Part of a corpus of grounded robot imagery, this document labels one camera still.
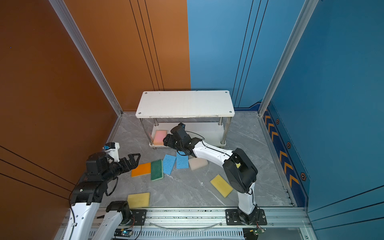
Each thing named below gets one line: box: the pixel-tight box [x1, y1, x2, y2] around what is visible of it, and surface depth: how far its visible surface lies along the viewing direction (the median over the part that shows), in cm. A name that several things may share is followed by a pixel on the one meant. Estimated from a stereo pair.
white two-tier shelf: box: [135, 90, 236, 147], surface depth 80 cm
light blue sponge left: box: [163, 154, 177, 175], surface depth 93 cm
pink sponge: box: [153, 130, 168, 146], surface depth 98 cm
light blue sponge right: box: [176, 151, 189, 170], surface depth 93 cm
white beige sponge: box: [188, 157, 208, 171], surface depth 93 cm
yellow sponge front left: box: [127, 192, 151, 209], surface depth 79 cm
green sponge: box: [151, 159, 164, 181], surface depth 89 cm
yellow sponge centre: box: [210, 174, 234, 198], surface depth 84 cm
